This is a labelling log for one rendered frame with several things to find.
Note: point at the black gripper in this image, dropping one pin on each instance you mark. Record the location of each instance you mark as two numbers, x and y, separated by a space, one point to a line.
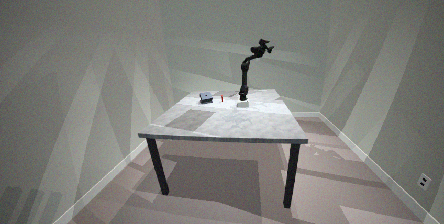
262 44

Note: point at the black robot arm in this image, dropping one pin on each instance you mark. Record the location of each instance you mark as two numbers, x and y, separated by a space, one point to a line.
245 66

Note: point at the grey sloped panel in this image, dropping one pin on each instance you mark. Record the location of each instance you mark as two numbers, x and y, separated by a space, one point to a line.
206 98

